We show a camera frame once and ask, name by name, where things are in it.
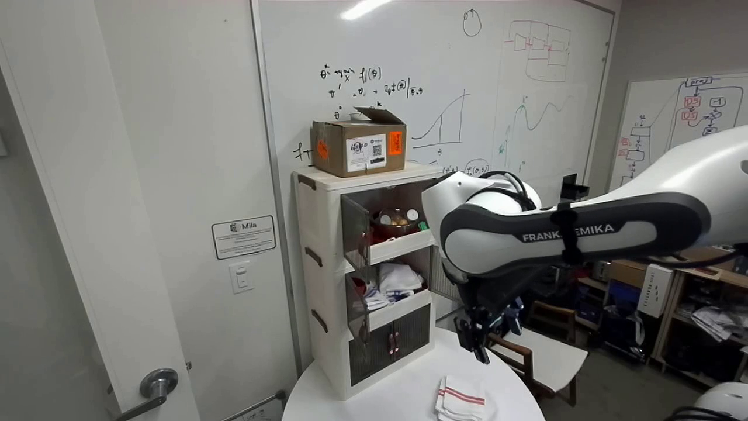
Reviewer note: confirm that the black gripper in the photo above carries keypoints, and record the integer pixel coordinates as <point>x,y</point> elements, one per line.
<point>476,321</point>

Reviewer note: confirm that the translucent grey cupboard door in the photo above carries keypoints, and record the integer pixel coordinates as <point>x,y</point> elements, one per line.
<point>356,229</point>
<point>356,305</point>

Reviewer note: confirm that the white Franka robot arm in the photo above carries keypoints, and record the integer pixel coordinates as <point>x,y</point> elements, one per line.
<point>546,229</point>

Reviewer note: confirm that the dark grey cupboard door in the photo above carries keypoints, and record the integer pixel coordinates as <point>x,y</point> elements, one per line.
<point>370,352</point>
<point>412,333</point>

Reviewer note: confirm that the white clothes in cupboard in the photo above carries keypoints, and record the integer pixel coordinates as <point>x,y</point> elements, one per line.
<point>398,282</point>

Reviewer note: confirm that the white room door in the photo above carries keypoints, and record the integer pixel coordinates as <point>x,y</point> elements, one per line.
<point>72,234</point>

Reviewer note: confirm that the white cloth with red stripes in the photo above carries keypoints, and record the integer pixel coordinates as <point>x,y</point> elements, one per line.
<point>463,398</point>

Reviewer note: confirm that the white wooden-framed chair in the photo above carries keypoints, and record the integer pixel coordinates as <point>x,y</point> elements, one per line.
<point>551,354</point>

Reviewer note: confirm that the blue storage bin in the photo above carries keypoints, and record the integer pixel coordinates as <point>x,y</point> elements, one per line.
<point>623,311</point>

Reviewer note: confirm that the small brown cardboard box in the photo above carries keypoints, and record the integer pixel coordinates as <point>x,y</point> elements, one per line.
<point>627,273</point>

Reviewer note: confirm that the white three-tier cabinet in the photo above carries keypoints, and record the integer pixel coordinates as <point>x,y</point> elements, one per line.
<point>318,264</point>

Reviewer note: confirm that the white paper box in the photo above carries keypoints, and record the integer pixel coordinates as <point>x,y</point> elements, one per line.
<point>655,291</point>

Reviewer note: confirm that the wooden storage shelf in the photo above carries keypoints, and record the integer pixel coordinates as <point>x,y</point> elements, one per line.
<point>703,282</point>

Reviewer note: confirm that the brown cardboard box with labels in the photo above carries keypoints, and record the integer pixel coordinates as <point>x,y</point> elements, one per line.
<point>358,146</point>

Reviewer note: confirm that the stack of papers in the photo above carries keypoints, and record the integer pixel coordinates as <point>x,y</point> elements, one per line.
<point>715,321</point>

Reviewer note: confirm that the large whiteboard with black writing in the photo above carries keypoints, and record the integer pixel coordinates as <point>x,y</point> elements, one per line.
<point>482,84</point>

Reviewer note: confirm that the white light switch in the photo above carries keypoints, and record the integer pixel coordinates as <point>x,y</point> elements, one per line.
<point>241,276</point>

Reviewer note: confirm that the white wall sign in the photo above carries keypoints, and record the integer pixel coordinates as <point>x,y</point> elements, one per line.
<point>244,237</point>

